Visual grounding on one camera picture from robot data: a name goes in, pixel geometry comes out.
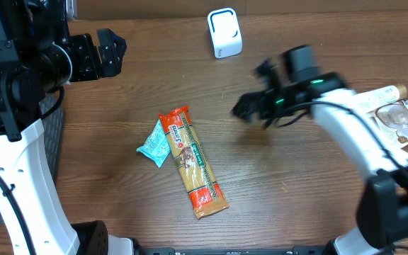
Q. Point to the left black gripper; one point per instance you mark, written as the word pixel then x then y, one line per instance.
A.
pixel 108 66

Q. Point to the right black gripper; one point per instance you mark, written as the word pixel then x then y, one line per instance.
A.
pixel 268 92

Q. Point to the white tube gold cap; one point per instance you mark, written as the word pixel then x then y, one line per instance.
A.
pixel 371 100

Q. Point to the orange spaghetti pack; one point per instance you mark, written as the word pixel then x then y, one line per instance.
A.
pixel 203 190

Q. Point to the teal snack packet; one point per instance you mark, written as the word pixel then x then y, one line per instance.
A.
pixel 156 146

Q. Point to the beige clear food pouch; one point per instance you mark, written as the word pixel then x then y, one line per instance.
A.
pixel 392 121

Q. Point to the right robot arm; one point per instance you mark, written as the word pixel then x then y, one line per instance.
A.
pixel 382 214

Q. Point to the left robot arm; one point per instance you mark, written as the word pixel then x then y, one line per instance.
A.
pixel 38 56

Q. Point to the white barcode scanner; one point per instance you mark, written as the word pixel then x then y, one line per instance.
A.
pixel 225 32

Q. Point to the grey plastic mesh basket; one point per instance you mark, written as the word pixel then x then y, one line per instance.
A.
pixel 54 127

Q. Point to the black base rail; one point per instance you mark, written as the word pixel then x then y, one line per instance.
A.
pixel 296 250

